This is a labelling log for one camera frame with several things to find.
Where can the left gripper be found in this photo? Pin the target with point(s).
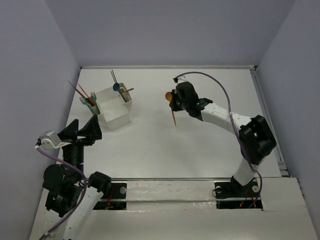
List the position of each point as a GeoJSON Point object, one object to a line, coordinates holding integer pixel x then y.
{"type": "Point", "coordinates": [76, 141]}

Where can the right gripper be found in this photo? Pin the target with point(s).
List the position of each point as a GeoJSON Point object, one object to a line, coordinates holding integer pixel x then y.
{"type": "Point", "coordinates": [176, 107]}

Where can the orange plastic spoon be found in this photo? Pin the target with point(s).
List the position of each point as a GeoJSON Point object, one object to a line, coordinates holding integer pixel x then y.
{"type": "Point", "coordinates": [169, 97]}

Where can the teal plastic fork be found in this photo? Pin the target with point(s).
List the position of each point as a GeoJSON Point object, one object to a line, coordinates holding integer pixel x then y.
{"type": "Point", "coordinates": [86, 103]}

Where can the steel knife black handle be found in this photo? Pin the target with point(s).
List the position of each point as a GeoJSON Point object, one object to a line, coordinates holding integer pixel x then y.
{"type": "Point", "coordinates": [81, 94]}

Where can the blue round spoon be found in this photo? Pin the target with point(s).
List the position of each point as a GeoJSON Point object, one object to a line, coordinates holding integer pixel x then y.
{"type": "Point", "coordinates": [116, 88]}

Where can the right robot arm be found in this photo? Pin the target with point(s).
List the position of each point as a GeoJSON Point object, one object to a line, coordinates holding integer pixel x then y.
{"type": "Point", "coordinates": [253, 134]}

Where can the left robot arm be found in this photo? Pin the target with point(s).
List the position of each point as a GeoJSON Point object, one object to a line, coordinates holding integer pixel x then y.
{"type": "Point", "coordinates": [71, 195]}

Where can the white perforated basket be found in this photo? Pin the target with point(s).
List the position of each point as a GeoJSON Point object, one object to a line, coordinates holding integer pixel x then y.
{"type": "Point", "coordinates": [114, 114]}

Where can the cream right side caddy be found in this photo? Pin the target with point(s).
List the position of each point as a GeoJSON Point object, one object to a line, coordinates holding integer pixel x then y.
{"type": "Point", "coordinates": [127, 95]}

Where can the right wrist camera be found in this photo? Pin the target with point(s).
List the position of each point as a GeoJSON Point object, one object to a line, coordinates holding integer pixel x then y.
{"type": "Point", "coordinates": [179, 79]}

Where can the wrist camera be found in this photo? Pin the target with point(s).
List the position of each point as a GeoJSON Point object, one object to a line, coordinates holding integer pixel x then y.
{"type": "Point", "coordinates": [179, 79]}
{"type": "Point", "coordinates": [50, 140]}

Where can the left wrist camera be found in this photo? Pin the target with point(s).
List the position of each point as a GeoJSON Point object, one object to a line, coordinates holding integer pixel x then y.
{"type": "Point", "coordinates": [50, 140]}

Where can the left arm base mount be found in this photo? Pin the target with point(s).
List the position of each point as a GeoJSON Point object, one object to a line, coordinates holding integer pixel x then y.
{"type": "Point", "coordinates": [115, 200]}

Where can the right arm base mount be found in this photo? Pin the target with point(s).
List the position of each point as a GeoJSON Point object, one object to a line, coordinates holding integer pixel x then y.
{"type": "Point", "coordinates": [227, 198]}

